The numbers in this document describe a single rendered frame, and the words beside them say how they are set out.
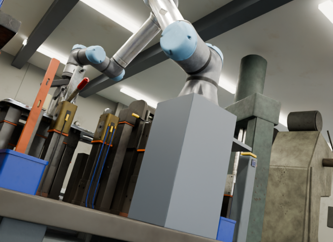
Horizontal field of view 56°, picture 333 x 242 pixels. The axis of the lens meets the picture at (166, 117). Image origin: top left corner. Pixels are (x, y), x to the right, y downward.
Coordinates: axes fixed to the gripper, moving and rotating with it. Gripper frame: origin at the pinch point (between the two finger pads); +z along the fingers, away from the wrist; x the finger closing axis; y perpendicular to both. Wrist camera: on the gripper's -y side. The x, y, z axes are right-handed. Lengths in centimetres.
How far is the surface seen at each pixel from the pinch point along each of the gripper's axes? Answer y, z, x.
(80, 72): -0.7, -16.8, -17.6
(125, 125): 22.2, -2.7, -24.6
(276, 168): 396, -96, 129
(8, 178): -19, 30, -49
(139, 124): 27.5, -5.1, -27.0
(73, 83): -1.1, -11.8, -16.3
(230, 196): 103, 7, -20
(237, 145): 78, -14, -39
